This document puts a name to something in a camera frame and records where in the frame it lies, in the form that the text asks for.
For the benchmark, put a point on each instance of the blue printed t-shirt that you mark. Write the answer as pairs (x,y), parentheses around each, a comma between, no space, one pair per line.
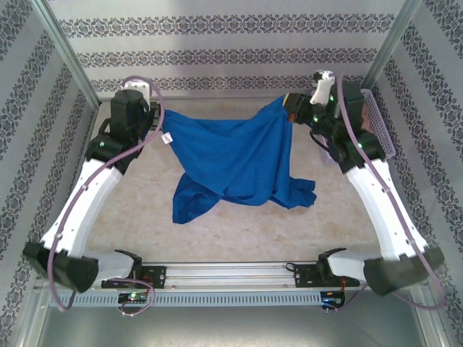
(231,152)

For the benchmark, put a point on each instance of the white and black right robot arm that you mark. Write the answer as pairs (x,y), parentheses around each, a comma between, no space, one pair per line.
(380,209)

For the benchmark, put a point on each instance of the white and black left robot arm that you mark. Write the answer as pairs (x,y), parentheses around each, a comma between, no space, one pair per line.
(83,202)

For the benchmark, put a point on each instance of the lavender plastic basket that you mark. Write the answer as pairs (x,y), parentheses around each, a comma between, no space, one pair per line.
(380,119)

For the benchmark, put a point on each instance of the aluminium table edge rail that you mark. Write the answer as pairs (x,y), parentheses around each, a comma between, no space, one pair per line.
(217,98)

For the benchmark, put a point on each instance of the aluminium frame post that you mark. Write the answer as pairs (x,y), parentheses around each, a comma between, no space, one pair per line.
(71,54)
(390,43)

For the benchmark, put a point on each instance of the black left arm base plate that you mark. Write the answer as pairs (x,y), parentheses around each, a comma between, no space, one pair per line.
(155,276)

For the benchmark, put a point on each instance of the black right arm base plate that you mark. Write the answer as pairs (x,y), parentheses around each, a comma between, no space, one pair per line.
(305,276)

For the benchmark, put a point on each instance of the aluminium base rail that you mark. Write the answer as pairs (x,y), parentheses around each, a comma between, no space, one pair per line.
(231,275)

